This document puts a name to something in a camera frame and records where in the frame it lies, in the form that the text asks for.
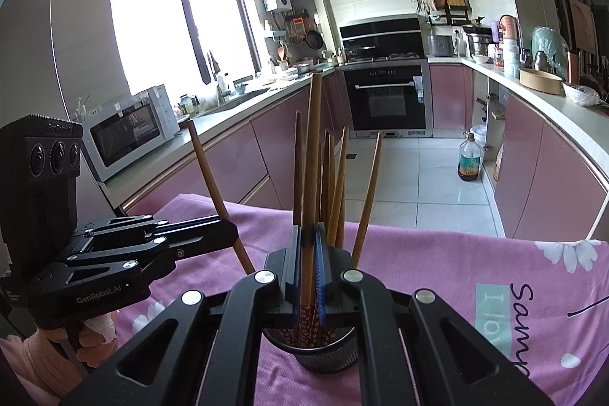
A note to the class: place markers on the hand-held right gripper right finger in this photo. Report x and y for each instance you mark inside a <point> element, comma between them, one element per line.
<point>322,282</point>

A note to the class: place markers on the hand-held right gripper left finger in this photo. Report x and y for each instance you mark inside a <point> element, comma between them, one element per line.
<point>296,282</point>

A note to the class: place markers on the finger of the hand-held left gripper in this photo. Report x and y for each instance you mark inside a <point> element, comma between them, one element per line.
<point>200,225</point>
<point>204,242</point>

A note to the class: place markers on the red-tipped wooden chopstick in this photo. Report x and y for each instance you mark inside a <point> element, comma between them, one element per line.
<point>204,168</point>
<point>368,196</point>
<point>311,149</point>
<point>340,187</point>

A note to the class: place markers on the black mesh pen holder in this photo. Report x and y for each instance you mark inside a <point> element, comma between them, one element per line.
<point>328,358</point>

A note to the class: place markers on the person's left hand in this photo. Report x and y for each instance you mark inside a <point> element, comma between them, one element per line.
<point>100,330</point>

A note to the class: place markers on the pink kitchen base cabinet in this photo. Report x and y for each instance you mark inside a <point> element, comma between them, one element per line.
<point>537,163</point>
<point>228,158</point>

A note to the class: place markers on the pink floral tablecloth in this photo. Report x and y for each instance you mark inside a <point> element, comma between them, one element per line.
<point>428,263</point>

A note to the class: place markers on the white microwave oven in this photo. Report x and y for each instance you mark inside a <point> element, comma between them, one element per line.
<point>128,130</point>

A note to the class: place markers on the kitchen sink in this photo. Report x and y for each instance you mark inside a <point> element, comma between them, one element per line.
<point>240,99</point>

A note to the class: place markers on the kitchen faucet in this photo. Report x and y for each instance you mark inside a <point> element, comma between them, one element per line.
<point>203,68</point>

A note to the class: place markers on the cooking oil bottle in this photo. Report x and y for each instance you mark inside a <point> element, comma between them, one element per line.
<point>470,163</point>

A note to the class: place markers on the black built-in oven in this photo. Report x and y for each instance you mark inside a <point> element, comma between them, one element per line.
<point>385,101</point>

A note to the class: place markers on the kitchen window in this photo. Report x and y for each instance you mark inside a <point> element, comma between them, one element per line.
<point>152,30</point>

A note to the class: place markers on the hanging frying pan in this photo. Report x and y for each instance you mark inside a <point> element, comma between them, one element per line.
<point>314,39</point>

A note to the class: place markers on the gas cooktop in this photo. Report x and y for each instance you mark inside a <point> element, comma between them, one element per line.
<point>399,56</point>

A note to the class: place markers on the black range hood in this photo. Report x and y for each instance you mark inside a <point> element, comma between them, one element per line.
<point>380,32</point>

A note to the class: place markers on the white bowl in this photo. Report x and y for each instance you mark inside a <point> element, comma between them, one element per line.
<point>480,59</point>

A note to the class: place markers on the stainless steel pot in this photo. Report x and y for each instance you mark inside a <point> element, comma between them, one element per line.
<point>478,44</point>

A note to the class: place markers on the round beige basin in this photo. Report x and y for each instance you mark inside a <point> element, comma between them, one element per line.
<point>540,81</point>

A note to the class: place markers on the white plastic bag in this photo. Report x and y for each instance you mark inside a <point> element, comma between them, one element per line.
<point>580,94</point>

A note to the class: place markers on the teal plastic covered appliance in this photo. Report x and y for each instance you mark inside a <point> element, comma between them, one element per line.
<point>549,47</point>

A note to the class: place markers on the black wall rack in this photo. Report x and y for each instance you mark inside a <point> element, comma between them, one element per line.
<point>449,13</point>

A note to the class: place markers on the framed wall picture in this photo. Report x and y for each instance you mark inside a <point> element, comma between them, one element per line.
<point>583,25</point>

